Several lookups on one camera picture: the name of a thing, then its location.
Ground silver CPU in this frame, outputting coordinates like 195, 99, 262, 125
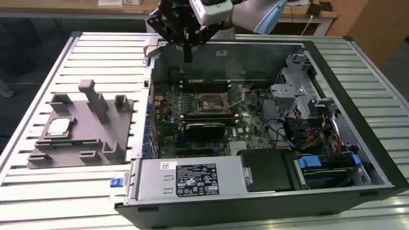
46, 117, 77, 138

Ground black RAM stick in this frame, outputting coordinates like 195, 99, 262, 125
183, 118, 238, 126

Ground black open PC case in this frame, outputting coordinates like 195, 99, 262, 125
113, 35, 409, 230

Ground wooden desk white legs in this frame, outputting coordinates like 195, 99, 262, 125
0, 0, 339, 36

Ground grey parts rack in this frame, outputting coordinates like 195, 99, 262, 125
26, 79, 141, 170

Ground metal socket cover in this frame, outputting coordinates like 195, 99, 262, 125
222, 83, 253, 108

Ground white charging cable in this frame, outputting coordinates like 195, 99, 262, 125
301, 13, 315, 36

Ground hard disk in blue carrier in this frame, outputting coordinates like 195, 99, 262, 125
295, 154, 362, 189

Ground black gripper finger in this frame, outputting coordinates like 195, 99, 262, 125
145, 11, 189, 63
187, 23, 219, 63

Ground silver power supply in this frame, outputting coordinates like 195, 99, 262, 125
125, 157, 249, 201

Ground CPU socket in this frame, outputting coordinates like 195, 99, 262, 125
194, 92, 233, 115

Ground white wrist camera black face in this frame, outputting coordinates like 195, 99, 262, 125
189, 0, 234, 26

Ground metal drive cage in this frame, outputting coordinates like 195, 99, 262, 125
269, 54, 335, 120

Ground black graphics card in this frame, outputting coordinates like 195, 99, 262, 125
183, 122, 226, 140

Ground wooden cabinet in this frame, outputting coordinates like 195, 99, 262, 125
326, 0, 409, 69

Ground black phone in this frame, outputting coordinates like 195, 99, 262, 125
305, 3, 323, 18

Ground green motherboard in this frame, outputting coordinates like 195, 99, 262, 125
149, 81, 275, 159

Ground coloured power wires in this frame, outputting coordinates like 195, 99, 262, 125
295, 115, 339, 156

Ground white furniture foot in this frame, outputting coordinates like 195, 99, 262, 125
0, 78, 16, 98

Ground silver chipset heatsink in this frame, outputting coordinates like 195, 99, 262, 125
229, 141, 249, 152

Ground green RAM stick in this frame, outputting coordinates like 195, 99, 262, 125
50, 140, 102, 146

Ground black plastic cover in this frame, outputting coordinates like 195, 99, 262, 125
238, 149, 302, 193

